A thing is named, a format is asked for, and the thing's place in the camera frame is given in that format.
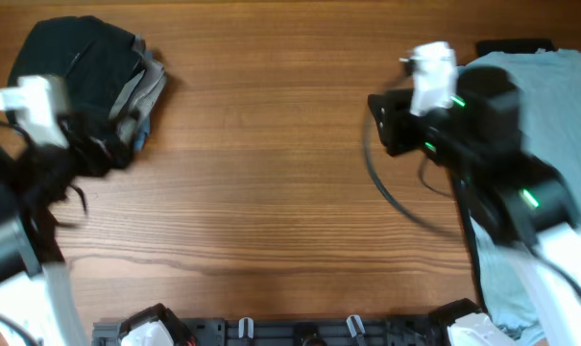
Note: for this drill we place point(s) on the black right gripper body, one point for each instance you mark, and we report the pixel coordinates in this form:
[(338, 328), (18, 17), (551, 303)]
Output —
[(403, 129)]

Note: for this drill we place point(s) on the dark navy shorts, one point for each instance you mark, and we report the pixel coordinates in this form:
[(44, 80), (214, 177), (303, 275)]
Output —
[(96, 60)]

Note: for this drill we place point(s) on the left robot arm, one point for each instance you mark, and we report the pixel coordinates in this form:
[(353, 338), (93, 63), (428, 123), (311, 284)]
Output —
[(36, 300)]

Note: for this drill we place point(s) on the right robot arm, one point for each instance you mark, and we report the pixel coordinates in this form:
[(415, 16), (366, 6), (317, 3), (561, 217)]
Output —
[(522, 202)]

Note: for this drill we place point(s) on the light blue t-shirt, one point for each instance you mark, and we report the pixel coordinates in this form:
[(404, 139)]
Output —
[(551, 121)]

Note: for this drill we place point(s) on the black t-shirt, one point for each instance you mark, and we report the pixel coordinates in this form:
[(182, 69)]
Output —
[(514, 46)]

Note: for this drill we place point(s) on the folded blue garment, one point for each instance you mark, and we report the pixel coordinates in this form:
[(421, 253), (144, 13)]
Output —
[(142, 134)]

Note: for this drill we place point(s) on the folded grey shorts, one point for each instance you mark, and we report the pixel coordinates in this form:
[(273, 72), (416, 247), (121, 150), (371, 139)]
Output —
[(139, 95)]

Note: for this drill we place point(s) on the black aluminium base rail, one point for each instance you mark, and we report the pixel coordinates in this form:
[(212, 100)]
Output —
[(459, 323)]

